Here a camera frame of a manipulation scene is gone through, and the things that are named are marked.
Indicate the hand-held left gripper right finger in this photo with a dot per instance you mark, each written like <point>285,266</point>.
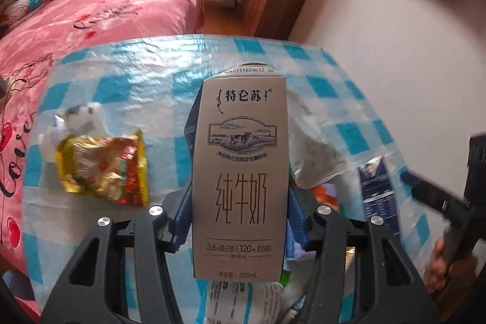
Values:
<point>298,217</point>

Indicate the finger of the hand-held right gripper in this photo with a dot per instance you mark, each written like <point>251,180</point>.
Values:
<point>433,195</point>

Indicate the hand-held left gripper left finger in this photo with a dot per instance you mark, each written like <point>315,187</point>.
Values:
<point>182,217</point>

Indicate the grey milk carton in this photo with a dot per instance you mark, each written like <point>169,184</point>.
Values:
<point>235,164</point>

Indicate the person's right hand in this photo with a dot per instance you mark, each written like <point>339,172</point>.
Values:
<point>436,271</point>

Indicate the orange snack wrapper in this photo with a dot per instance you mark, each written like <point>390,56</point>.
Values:
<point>326,197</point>

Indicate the blue milk carton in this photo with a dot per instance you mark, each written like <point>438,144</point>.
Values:
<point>379,195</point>

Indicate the silver foil bag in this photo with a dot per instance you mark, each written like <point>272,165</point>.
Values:
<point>315,153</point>

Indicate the yellow red snack wrapper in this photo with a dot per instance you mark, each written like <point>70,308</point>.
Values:
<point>102,168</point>

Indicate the blue checkered tablecloth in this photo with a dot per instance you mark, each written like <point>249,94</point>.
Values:
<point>152,81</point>

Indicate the white crumpled wrapper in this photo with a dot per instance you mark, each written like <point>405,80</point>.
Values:
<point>81,119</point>

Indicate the pink bed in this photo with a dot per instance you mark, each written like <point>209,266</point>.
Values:
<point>114,12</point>

